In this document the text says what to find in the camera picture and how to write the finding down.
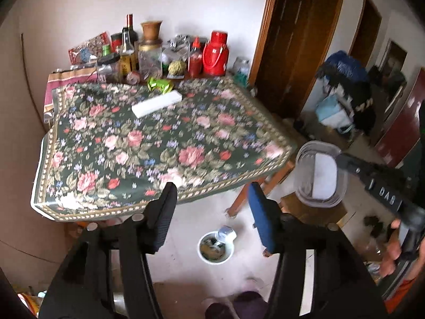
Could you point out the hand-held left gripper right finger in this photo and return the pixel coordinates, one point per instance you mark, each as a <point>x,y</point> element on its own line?
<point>264,221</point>

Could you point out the wooden table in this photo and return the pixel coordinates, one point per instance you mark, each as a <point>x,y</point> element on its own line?
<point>239,202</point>

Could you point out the dark shoes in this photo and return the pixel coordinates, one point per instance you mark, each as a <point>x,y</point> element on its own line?
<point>375,226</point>

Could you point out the white bowl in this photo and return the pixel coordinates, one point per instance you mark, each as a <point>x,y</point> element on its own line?
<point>229,253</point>

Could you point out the red thermos flask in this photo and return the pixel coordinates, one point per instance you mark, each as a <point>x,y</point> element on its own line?
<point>215,56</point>

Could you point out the blue patterned cloth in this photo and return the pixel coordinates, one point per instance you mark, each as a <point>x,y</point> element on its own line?
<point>345,66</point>

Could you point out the maroon panel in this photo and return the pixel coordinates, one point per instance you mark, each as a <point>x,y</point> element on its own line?
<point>401,123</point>

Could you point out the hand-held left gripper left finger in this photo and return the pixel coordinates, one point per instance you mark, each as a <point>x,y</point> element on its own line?
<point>162,219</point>

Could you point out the light blue bag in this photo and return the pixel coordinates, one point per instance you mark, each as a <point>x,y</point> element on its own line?
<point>332,113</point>

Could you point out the floral tablecloth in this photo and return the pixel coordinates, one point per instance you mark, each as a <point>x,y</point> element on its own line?
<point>149,139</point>

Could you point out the person's orange clothing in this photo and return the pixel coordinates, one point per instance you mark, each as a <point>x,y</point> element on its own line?
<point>400,294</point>

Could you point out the maroon striped cloth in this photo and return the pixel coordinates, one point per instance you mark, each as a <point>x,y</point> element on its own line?
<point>66,79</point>

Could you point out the clear plastic bag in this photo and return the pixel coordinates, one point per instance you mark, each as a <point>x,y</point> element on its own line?
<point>170,56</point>

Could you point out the large glass jar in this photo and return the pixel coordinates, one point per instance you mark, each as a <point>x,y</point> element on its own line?
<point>149,63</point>

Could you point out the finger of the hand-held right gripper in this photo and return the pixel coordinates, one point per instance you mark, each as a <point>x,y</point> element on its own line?
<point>353,167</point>

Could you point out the bumpy yellow-green fruit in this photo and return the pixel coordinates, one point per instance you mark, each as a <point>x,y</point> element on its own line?
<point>176,69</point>

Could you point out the crumpled silver foil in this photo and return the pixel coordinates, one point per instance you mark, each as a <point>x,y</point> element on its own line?
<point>179,42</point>

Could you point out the black-lidded brown jar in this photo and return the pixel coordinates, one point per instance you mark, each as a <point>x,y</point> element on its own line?
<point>108,71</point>

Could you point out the red sauce bottle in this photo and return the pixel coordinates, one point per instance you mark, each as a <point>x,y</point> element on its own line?
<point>195,61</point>

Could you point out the dark wooden door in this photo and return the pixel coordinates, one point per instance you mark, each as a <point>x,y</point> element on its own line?
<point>298,40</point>

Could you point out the red snack packet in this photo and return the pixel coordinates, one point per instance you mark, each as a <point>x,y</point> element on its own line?
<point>86,48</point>

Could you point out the small red jar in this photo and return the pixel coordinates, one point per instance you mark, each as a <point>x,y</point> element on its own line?
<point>132,78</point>

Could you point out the green plastic bag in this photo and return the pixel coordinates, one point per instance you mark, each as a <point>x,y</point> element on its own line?
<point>241,80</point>

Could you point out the dark wine bottle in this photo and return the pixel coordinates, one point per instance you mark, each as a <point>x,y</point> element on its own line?
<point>131,30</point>

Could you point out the clear plastic container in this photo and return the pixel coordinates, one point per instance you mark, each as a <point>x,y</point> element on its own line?
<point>315,179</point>

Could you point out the green packet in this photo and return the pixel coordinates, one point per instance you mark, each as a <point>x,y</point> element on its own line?
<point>161,85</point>

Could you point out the green can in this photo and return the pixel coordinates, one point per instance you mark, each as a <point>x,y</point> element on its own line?
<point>106,50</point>

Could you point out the person's right hand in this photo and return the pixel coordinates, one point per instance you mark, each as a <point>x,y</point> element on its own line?
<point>391,249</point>

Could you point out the wooden stool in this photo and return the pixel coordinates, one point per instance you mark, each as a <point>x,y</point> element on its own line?
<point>315,216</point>

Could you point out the white box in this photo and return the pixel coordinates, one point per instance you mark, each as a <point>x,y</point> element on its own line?
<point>156,104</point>

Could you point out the yellow liquor bottle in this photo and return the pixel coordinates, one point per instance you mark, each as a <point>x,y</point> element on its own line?
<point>125,64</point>

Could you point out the brown clay pot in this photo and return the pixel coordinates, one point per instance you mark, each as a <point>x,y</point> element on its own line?
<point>151,31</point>

